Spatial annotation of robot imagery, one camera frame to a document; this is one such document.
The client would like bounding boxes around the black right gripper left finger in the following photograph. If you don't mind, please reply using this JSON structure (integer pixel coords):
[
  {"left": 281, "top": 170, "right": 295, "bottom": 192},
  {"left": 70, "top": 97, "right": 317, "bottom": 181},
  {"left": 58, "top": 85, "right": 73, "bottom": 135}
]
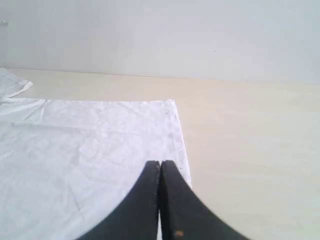
[{"left": 79, "top": 161, "right": 160, "bottom": 240}]

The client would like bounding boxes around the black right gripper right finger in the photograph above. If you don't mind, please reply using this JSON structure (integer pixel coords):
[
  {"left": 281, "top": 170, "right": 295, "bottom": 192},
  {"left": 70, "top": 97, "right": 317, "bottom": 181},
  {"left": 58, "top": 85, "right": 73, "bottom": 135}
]
[{"left": 159, "top": 160, "right": 247, "bottom": 240}]

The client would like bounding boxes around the white t-shirt red lettering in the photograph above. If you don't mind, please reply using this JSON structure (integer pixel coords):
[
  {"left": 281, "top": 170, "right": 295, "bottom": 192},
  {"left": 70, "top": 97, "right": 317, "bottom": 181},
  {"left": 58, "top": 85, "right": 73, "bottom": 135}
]
[{"left": 0, "top": 68, "right": 191, "bottom": 240}]

